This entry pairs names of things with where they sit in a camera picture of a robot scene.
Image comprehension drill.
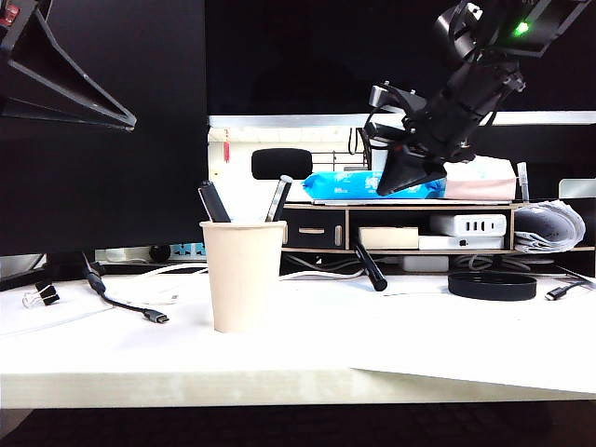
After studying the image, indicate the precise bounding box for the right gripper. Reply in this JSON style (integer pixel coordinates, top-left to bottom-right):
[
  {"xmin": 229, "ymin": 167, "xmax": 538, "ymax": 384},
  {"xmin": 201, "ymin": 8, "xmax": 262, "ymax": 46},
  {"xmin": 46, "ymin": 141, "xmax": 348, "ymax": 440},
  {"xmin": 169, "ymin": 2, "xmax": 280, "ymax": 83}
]
[{"xmin": 375, "ymin": 109, "xmax": 476, "ymax": 196}]

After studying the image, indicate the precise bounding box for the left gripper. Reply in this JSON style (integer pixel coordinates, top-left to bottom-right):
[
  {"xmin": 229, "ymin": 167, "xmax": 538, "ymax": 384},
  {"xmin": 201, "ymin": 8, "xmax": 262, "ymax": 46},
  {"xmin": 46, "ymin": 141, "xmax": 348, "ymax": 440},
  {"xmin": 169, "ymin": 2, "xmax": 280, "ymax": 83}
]
[{"xmin": 0, "ymin": 0, "xmax": 138, "ymax": 131}]

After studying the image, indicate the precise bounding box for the black deli marker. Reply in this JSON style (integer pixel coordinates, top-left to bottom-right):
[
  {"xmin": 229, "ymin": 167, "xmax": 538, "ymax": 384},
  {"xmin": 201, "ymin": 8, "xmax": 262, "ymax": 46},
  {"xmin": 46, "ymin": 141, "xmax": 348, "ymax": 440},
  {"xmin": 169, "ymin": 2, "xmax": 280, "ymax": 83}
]
[{"xmin": 352, "ymin": 239, "xmax": 389, "ymax": 293}]

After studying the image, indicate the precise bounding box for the black capped marker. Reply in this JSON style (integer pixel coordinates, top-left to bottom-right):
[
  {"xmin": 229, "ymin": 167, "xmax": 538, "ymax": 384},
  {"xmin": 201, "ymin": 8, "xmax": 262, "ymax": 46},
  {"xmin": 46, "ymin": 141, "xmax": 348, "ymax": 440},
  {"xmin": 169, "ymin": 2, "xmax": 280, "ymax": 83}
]
[{"xmin": 196, "ymin": 180, "xmax": 232, "ymax": 224}]

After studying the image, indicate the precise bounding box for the beige paper cup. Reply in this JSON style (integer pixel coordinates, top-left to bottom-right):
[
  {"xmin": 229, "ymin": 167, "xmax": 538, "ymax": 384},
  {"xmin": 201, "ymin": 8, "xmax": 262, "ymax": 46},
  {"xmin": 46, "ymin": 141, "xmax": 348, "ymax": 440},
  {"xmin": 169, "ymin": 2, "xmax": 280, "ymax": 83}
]
[{"xmin": 198, "ymin": 220, "xmax": 289, "ymax": 334}]

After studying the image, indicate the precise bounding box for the beige cardboard box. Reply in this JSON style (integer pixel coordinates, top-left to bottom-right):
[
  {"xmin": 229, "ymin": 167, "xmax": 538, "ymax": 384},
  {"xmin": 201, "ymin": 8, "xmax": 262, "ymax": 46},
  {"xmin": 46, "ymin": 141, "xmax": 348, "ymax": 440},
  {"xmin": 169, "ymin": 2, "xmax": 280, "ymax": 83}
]
[{"xmin": 357, "ymin": 226, "xmax": 419, "ymax": 251}]

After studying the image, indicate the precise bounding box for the blue wet wipes pack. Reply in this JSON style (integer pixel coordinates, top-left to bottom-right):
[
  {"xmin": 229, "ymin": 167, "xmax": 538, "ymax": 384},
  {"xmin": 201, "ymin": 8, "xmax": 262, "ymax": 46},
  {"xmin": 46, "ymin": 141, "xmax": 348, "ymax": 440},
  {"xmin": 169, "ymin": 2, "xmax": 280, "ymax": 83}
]
[{"xmin": 301, "ymin": 169, "xmax": 446, "ymax": 201}]

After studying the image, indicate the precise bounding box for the pink tissue pack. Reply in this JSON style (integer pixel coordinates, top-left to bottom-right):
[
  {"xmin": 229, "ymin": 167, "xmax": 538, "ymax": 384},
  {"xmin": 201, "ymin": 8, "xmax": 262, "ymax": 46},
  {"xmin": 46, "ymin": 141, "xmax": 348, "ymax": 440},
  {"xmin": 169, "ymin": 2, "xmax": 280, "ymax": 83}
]
[{"xmin": 441, "ymin": 156, "xmax": 518, "ymax": 201}]

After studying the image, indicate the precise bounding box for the white multiport charger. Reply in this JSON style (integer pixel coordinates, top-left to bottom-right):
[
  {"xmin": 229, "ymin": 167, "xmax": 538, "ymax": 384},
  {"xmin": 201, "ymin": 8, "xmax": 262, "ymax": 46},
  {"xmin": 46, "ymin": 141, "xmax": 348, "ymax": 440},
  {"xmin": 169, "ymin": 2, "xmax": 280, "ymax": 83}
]
[{"xmin": 430, "ymin": 213, "xmax": 508, "ymax": 238}]

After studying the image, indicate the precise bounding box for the flat white box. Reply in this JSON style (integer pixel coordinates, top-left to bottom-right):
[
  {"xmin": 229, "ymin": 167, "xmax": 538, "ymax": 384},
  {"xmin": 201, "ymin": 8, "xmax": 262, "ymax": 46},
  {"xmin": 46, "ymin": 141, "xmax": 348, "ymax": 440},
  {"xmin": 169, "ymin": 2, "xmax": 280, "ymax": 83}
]
[{"xmin": 417, "ymin": 236, "xmax": 506, "ymax": 251}]

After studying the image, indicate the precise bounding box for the large black monitor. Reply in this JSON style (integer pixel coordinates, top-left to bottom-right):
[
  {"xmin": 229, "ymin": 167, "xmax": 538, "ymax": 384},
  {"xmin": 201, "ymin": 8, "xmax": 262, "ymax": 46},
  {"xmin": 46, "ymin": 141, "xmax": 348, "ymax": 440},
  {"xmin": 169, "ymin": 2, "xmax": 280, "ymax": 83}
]
[{"xmin": 0, "ymin": 0, "xmax": 211, "ymax": 292}]

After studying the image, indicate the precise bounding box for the white power brick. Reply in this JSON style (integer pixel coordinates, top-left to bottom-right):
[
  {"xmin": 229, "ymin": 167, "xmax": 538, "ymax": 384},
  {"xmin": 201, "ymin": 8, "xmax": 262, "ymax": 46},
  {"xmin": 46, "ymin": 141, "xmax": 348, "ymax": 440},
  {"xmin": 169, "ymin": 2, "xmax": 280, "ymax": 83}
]
[{"xmin": 402, "ymin": 255, "xmax": 451, "ymax": 274}]

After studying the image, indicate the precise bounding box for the black wooden desk organizer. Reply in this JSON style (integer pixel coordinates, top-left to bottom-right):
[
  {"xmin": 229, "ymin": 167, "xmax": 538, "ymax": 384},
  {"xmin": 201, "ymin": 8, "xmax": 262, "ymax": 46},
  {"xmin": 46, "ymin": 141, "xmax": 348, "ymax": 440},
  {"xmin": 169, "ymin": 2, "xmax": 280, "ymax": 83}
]
[{"xmin": 277, "ymin": 197, "xmax": 596, "ymax": 256}]

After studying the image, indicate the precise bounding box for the black chair headrest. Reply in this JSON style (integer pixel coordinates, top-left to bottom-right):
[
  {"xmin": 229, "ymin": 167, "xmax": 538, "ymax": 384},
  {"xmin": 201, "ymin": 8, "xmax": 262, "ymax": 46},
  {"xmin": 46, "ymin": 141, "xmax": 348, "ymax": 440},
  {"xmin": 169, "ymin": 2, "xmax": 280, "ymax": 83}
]
[{"xmin": 251, "ymin": 148, "xmax": 314, "ymax": 182}]

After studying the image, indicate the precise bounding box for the black pen silver clip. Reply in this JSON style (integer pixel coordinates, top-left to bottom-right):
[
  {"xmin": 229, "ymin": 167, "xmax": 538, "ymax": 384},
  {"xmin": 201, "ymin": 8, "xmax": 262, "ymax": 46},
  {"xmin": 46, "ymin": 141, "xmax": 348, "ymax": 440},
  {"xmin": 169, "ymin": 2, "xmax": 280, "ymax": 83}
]
[{"xmin": 264, "ymin": 175, "xmax": 294, "ymax": 224}]

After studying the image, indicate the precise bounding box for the black round lid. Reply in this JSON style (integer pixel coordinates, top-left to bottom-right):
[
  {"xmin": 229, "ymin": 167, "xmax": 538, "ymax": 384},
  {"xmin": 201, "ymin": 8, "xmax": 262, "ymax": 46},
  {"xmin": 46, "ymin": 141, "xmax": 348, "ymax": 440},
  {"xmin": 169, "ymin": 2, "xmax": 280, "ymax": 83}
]
[{"xmin": 447, "ymin": 272, "xmax": 538, "ymax": 303}]

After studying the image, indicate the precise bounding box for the black screen panel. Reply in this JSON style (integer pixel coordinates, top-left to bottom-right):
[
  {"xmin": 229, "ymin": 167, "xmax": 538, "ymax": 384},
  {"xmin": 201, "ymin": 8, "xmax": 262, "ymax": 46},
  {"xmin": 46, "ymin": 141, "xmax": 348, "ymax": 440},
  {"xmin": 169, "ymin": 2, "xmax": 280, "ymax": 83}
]
[{"xmin": 469, "ymin": 125, "xmax": 596, "ymax": 201}]

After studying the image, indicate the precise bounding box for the rolled printed paper stack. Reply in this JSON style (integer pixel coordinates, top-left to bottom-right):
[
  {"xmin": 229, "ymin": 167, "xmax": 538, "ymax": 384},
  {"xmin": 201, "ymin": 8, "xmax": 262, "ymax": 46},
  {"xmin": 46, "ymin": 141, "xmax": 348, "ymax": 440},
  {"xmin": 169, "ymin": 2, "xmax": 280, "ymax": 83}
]
[{"xmin": 513, "ymin": 200, "xmax": 586, "ymax": 255}]

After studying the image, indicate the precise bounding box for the black monitor silver bezel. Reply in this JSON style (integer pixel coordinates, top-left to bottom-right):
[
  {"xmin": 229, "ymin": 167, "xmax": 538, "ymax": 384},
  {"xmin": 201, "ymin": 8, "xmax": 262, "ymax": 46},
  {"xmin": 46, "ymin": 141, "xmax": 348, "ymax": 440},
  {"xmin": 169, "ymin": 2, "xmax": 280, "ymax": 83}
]
[{"xmin": 204, "ymin": 0, "xmax": 596, "ymax": 129}]

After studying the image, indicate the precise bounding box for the silver metal stand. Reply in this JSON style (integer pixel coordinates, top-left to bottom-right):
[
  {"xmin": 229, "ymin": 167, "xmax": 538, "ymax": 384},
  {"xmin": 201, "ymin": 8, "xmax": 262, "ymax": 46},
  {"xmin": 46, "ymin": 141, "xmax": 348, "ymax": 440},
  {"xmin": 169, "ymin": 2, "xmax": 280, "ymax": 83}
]
[{"xmin": 558, "ymin": 179, "xmax": 596, "ymax": 201}]

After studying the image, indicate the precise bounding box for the black binder clip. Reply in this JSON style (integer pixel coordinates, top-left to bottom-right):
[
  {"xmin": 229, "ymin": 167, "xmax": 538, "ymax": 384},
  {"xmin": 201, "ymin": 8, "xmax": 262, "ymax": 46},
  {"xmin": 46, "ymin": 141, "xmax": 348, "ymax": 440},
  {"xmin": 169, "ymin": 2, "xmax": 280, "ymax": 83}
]
[{"xmin": 21, "ymin": 280, "xmax": 61, "ymax": 308}]

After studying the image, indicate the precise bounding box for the white paper stack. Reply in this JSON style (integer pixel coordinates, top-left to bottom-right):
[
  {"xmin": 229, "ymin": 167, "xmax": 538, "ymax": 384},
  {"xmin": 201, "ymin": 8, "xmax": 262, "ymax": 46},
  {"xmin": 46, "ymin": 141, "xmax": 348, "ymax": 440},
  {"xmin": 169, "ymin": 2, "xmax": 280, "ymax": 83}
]
[{"xmin": 0, "ymin": 278, "xmax": 115, "ymax": 337}]

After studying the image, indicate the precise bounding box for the black hanging cable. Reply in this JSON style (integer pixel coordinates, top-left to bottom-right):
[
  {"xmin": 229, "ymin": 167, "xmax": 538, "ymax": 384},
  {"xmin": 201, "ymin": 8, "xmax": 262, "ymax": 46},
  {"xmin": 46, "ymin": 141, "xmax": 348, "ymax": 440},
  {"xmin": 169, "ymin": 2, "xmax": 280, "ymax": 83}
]
[{"xmin": 347, "ymin": 128, "xmax": 373, "ymax": 171}]

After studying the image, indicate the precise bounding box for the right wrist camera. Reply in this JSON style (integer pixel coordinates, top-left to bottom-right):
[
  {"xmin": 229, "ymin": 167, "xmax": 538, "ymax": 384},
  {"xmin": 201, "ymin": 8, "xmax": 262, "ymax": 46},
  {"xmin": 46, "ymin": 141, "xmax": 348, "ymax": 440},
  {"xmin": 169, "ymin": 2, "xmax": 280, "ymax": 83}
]
[{"xmin": 370, "ymin": 82, "xmax": 423, "ymax": 122}]

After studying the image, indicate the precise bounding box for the grey cable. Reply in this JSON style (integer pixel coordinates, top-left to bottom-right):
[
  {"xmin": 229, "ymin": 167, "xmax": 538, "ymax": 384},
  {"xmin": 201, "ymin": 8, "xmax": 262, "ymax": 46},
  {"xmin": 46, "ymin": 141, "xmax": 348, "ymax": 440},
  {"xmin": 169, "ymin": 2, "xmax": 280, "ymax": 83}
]
[{"xmin": 454, "ymin": 253, "xmax": 535, "ymax": 274}]

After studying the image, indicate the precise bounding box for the thick white cable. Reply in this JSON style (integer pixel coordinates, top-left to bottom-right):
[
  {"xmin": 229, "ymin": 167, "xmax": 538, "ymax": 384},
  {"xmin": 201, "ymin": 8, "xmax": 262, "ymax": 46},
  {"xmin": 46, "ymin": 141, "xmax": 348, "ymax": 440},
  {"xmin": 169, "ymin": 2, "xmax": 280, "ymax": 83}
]
[{"xmin": 100, "ymin": 261, "xmax": 369, "ymax": 283}]

